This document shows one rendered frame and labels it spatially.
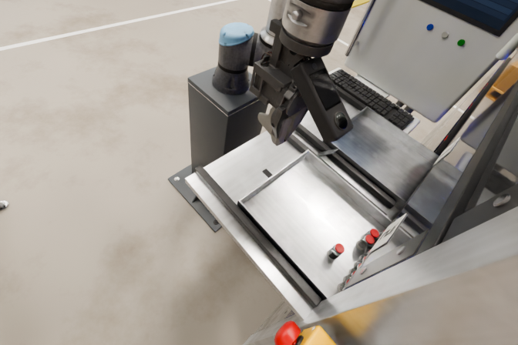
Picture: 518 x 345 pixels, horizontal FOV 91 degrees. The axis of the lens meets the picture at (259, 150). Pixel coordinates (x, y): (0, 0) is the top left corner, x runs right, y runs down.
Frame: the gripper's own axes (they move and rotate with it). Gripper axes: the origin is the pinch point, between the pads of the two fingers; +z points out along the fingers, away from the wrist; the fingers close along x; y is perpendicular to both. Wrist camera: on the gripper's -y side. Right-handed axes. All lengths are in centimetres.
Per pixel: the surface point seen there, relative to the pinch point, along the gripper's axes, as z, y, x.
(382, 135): 21, -10, -49
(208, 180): 19.4, 10.7, 8.0
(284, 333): 7.7, -21.0, 19.4
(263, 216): 21.0, -4.2, 3.4
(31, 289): 110, 56, 68
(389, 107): 27, -3, -76
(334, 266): 20.8, -22.7, -0.8
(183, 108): 111, 119, -53
